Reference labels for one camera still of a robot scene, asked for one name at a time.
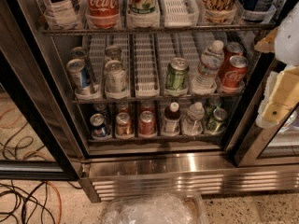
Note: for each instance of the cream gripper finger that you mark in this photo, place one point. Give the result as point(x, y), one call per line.
point(267, 44)
point(280, 97)

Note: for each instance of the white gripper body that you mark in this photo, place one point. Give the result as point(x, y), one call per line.
point(289, 39)

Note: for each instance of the green can bottom front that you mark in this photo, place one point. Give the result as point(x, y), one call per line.
point(216, 120)

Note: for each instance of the green can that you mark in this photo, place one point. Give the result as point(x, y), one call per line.
point(211, 104)
point(216, 120)

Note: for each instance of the red Coca-Cola can rear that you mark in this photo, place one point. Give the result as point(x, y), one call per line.
point(231, 49)

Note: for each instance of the red coca-cola can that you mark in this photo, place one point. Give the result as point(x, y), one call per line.
point(234, 71)
point(231, 49)

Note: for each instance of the red Coca-Cola can front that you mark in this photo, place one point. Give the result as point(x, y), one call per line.
point(234, 71)

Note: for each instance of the water bottle middle shelf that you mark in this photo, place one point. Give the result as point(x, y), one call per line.
point(211, 60)

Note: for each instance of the water bottle shelf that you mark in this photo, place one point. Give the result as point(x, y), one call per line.
point(192, 123)
point(211, 60)

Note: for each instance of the right glass fridge door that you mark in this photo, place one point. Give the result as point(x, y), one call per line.
point(273, 145)

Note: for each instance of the glass fridge door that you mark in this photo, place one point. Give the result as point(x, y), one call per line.
point(273, 145)
point(33, 75)

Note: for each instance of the yellow black can top shelf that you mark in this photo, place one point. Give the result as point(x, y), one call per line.
point(218, 11)

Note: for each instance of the green can bottom rear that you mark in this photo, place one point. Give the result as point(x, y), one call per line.
point(211, 104)

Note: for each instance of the water bottle bottom shelf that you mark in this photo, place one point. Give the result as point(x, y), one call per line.
point(192, 123)

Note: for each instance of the green can middle shelf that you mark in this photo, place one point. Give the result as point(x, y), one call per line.
point(177, 75)

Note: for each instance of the empty white tray top shelf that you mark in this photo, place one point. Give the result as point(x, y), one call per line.
point(180, 13)

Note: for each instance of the empty white tray shelf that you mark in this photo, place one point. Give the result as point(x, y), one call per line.
point(146, 73)
point(180, 13)

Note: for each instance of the empty white tray middle shelf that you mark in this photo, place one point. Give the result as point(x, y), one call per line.
point(146, 73)

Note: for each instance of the red can bottom rear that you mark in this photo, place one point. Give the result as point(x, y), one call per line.
point(147, 106)

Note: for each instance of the red can bottom front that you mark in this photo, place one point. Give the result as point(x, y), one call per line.
point(146, 124)

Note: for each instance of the white can middle rear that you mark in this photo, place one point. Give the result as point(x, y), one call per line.
point(112, 52)

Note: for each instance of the white can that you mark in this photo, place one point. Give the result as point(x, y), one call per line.
point(115, 77)
point(112, 52)

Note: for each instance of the white can middle front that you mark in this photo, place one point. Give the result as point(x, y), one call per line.
point(115, 77)

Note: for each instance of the orange can bottom rear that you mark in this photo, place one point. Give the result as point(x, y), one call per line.
point(123, 107)

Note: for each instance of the orange can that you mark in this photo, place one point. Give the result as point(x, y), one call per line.
point(123, 107)
point(123, 124)

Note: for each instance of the orange can bottom front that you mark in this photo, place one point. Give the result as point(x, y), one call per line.
point(123, 124)

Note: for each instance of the Coca-Cola bottle top shelf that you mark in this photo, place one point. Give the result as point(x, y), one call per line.
point(103, 13)

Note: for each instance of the blue can bottom rear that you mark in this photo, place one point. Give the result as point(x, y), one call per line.
point(103, 109)

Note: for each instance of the blue can bottom front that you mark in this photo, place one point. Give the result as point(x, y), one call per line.
point(100, 127)

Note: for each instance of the blue silver can middle rear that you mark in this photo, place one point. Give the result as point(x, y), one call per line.
point(82, 53)

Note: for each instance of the blue silver can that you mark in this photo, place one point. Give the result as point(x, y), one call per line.
point(80, 76)
point(82, 53)

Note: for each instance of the blue silver can middle front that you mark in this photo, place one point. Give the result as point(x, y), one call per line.
point(80, 76)

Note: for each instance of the steel fridge base grille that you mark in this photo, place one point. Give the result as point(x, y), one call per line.
point(128, 177)

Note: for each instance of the white tea bottle top shelf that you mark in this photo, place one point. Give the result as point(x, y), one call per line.
point(63, 14)

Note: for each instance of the left glass fridge door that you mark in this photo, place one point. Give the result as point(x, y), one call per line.
point(33, 75)

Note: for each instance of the dark juice bottle white cap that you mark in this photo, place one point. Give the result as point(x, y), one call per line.
point(171, 119)

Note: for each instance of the green white soda bottle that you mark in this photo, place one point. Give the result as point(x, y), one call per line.
point(142, 0)

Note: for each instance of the clear plastic bin with bags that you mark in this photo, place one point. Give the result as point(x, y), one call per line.
point(162, 208)

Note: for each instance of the top wire shelf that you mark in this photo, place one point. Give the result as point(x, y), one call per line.
point(160, 30)

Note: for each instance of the wire shelf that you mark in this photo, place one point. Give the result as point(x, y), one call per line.
point(156, 98)
point(160, 30)

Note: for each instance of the middle wire shelf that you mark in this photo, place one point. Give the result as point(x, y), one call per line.
point(156, 98)

